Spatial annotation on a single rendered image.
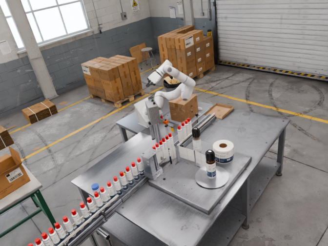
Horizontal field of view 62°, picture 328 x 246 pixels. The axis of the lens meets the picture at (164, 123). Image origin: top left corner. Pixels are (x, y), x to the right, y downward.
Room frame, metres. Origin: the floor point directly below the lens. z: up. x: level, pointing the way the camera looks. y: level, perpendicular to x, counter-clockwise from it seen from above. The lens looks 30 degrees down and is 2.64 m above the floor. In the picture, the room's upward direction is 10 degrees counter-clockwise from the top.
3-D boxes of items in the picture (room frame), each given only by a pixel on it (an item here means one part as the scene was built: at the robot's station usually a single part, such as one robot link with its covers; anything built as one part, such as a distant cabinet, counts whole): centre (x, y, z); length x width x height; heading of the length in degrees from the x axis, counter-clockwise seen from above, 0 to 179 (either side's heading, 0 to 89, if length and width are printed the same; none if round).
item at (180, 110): (3.15, -0.29, 0.99); 0.30 x 0.24 x 0.27; 137
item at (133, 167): (2.04, 0.35, 0.98); 0.05 x 0.05 x 0.20
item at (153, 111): (2.42, 0.09, 1.38); 0.17 x 0.10 x 0.19; 10
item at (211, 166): (1.89, -0.35, 1.04); 0.09 x 0.09 x 0.29
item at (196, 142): (2.29, -0.30, 1.03); 0.09 x 0.09 x 0.30
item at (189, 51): (6.73, -0.87, 0.57); 1.20 x 0.85 x 1.14; 131
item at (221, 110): (3.14, -0.75, 0.85); 0.30 x 0.26 x 0.04; 135
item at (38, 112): (5.88, 2.81, 0.11); 0.65 x 0.54 x 0.22; 126
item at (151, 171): (2.07, 0.19, 1.01); 0.14 x 0.13 x 0.26; 135
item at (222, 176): (1.89, -0.35, 0.89); 0.31 x 0.31 x 0.01
